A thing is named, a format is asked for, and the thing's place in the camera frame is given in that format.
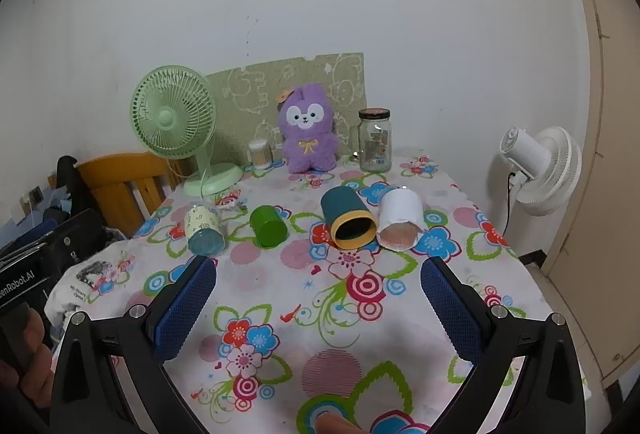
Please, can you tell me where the green desk fan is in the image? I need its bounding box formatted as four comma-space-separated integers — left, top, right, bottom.
130, 66, 244, 197

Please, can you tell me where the black fan cable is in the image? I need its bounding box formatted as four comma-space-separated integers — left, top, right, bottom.
501, 170, 519, 236

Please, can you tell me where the green cup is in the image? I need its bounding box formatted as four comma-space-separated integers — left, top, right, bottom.
249, 206, 287, 248

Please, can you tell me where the purple plush toy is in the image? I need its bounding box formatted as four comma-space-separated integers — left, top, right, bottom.
276, 83, 339, 175

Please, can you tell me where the white printed cloth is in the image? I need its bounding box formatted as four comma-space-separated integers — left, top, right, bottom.
44, 244, 136, 330

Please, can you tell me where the clear printed cup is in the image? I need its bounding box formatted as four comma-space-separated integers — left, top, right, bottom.
184, 205, 227, 257

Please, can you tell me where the wooden chair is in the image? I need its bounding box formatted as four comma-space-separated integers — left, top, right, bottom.
75, 153, 186, 237

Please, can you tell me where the green patterned board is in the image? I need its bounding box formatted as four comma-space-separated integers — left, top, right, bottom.
206, 54, 366, 165

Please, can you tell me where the glass jar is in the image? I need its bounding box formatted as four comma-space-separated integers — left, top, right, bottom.
358, 108, 394, 173

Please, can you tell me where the person's left hand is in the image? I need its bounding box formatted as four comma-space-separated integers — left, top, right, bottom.
0, 306, 57, 411

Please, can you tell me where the teal cup with yellow rim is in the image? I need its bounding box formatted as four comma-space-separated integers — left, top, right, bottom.
320, 186, 378, 250

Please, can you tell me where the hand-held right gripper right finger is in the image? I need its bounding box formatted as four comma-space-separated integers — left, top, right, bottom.
420, 256, 587, 434

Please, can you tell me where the floral tablecloth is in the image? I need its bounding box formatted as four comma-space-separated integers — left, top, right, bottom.
107, 156, 556, 434

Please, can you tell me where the white cup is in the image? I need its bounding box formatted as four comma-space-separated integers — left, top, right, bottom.
376, 188, 426, 251

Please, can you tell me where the white fan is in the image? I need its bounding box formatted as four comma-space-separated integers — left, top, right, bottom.
500, 126, 583, 217

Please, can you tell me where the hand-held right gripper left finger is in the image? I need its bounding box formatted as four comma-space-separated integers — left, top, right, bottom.
50, 255, 218, 434

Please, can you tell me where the beige wooden door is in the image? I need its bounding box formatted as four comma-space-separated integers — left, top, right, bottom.
542, 0, 640, 390

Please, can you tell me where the cotton swab container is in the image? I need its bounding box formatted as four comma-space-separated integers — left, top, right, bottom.
248, 139, 273, 171

